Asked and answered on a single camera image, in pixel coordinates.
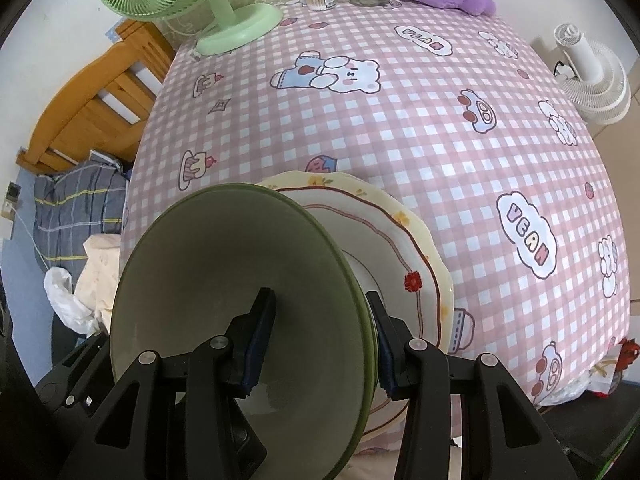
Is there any ceramic floral bowl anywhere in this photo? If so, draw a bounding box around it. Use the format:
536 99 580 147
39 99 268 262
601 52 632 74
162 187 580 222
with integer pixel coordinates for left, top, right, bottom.
111 183 378 479

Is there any large yellow floral plate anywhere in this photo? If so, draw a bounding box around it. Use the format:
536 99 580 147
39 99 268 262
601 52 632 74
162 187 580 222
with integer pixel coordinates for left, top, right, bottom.
257 170 456 441

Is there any white red-rimmed plate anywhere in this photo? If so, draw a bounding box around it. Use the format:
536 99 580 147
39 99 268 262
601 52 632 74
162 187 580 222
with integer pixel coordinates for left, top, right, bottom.
265 174 454 418

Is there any white plastic bag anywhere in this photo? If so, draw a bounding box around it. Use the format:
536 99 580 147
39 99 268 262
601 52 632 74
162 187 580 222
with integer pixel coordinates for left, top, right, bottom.
43 266 101 337

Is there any red packaging bag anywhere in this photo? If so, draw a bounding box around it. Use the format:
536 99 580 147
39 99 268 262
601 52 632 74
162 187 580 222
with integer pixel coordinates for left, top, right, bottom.
587 338 639 398

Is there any peach cloth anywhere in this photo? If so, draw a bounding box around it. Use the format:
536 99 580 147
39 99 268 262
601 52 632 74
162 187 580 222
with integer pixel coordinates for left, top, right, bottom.
74 234 120 333

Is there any grey plaid pillow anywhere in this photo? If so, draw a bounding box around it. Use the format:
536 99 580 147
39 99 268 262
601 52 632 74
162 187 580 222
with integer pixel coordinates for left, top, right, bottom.
34 151 129 278

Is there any pink checkered tablecloth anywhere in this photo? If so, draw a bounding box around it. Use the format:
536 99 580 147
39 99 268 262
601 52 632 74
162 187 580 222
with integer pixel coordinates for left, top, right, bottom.
122 2 630 406

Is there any wooden bed headboard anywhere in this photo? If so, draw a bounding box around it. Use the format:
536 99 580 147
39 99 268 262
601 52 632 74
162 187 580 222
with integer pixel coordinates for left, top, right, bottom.
15 18 176 174

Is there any white floor fan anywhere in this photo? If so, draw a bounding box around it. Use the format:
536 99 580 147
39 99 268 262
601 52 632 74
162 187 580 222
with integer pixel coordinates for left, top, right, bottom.
552 23 631 126

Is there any wall power socket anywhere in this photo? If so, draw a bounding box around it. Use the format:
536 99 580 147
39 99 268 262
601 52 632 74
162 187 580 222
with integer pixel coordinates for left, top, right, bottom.
1 182 22 221

